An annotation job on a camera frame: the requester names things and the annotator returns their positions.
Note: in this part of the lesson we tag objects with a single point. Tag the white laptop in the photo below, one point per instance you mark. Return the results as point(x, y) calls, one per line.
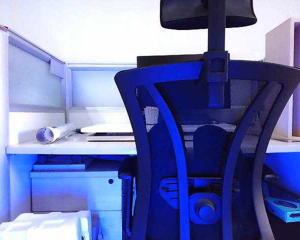
point(110, 137)

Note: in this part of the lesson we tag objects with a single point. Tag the rolled white paper tube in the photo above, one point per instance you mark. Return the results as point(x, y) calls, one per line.
point(48, 135)

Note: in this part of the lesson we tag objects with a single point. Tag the light blue flat box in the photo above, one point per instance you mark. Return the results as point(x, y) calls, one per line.
point(288, 208)

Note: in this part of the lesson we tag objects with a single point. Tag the white flat board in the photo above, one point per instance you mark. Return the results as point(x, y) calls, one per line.
point(60, 165)

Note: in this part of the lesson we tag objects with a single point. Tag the white styrofoam block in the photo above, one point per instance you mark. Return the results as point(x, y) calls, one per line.
point(45, 226)

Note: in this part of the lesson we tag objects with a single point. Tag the white cubicle partition panel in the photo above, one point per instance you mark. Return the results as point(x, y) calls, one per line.
point(32, 82)

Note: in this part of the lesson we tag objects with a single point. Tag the white drawer pedestal cabinet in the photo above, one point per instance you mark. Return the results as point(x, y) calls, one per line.
point(75, 192)

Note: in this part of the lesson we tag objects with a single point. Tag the blue mesh office chair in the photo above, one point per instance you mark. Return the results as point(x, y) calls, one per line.
point(162, 140)

